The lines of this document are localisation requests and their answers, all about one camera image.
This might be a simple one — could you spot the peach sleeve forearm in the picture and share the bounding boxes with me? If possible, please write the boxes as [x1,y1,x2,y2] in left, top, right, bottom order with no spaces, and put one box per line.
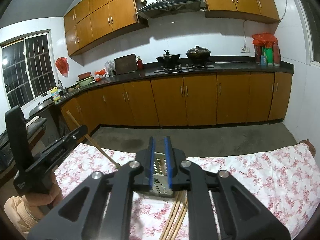
[4,193,46,239]

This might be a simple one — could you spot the lower wooden kitchen cabinets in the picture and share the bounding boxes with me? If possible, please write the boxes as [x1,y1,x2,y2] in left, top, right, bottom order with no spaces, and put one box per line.
[60,72,292,131]

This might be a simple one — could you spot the left hand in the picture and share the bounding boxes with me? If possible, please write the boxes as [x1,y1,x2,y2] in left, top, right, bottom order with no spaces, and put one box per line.
[22,172,63,210]

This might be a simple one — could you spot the floral pink white tablecloth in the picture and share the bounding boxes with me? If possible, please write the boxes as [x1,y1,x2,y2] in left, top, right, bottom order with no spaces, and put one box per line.
[55,143,319,239]

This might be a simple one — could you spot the green perforated utensil holder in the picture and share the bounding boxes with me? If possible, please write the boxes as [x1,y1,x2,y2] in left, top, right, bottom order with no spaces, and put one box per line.
[150,152,174,198]

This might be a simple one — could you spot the yellow detergent bottle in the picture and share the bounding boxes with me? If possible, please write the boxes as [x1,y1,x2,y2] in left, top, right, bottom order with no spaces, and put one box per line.
[50,87,60,101]

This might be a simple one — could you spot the sink faucet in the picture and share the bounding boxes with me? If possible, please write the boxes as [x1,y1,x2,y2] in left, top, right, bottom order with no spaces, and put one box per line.
[58,79,66,95]

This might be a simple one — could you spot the stacked bowls on counter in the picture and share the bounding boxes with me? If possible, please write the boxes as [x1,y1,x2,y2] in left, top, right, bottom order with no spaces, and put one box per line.
[77,72,94,87]

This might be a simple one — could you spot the barred window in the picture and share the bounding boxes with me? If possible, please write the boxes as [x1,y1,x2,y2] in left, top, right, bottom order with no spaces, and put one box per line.
[2,33,56,107]

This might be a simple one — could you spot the orange bag on counter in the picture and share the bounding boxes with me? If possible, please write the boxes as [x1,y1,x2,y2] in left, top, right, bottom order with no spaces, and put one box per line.
[94,68,107,81]

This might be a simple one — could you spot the dark cutting board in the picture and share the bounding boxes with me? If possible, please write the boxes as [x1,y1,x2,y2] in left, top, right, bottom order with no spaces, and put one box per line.
[114,54,137,75]

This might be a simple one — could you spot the red bottle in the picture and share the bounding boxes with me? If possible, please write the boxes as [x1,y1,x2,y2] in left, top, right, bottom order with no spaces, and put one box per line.
[137,56,144,70]

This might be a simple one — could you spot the gas stove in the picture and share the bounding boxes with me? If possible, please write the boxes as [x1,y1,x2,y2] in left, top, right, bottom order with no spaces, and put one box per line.
[154,64,216,73]

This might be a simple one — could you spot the black wok left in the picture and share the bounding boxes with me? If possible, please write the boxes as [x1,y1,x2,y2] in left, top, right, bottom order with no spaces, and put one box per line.
[156,50,180,69]

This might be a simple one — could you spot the orange bag with boxes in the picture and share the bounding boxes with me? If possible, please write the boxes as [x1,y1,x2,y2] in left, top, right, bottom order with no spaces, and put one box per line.
[252,33,281,66]

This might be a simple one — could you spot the black wok with lid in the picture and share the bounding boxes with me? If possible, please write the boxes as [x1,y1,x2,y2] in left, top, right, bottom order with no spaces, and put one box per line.
[186,46,211,67]

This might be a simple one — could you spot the upper wooden cabinets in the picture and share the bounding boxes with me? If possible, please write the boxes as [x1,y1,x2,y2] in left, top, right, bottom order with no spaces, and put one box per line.
[63,0,280,56]

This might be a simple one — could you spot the range hood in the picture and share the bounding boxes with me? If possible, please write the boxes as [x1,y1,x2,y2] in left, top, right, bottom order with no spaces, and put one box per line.
[135,0,207,20]

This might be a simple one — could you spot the right window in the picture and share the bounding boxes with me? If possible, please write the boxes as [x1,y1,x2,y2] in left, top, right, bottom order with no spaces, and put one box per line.
[300,0,319,63]

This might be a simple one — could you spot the red plastic bag on wall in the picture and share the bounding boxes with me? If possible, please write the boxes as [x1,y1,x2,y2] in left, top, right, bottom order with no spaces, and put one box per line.
[55,57,69,77]

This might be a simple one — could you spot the wall power socket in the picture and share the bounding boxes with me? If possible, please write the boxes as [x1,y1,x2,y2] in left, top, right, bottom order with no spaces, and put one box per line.
[241,47,250,53]

